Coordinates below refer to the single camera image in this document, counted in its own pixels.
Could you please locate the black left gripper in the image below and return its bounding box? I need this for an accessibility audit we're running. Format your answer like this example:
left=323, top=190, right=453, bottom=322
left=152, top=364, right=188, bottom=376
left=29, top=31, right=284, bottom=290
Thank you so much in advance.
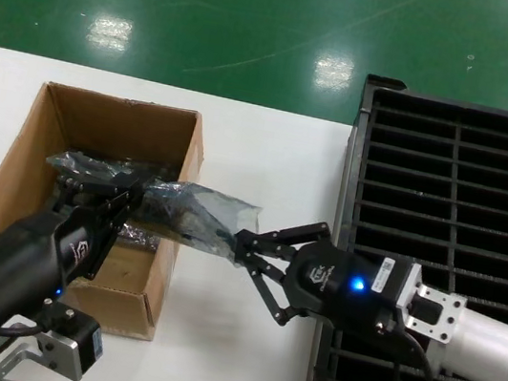
left=0, top=148, right=152, bottom=364

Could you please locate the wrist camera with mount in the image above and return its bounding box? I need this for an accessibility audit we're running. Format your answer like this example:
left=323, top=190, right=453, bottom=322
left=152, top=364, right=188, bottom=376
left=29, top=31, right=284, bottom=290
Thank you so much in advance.
left=0, top=292, right=113, bottom=381
left=366, top=256, right=474, bottom=350

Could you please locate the brown cardboard box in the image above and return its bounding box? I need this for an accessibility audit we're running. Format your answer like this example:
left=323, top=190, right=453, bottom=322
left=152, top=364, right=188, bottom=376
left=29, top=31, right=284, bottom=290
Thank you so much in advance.
left=0, top=73, right=211, bottom=347

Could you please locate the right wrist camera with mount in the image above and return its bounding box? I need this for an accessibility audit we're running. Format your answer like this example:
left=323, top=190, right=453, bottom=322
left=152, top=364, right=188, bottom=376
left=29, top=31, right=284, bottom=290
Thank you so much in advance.
left=366, top=256, right=474, bottom=350

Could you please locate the bagged graphics card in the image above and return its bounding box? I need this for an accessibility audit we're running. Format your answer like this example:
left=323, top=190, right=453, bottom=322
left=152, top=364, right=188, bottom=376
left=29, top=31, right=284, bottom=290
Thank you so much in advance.
left=116, top=220, right=165, bottom=254

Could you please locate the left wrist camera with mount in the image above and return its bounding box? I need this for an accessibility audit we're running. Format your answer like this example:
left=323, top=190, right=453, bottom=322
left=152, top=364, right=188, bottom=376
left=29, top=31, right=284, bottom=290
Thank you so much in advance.
left=0, top=292, right=113, bottom=381

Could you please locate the grey anti-static bag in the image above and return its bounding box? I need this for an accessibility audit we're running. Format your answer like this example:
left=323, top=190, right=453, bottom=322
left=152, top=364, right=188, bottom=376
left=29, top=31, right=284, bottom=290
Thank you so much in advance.
left=33, top=145, right=269, bottom=265

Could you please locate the black slotted container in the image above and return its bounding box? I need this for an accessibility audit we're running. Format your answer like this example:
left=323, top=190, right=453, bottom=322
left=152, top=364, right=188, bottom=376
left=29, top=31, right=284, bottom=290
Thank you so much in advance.
left=304, top=70, right=508, bottom=381

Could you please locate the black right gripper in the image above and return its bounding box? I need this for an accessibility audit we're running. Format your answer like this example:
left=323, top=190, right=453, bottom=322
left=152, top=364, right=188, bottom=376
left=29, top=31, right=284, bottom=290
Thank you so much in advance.
left=222, top=208, right=415, bottom=353

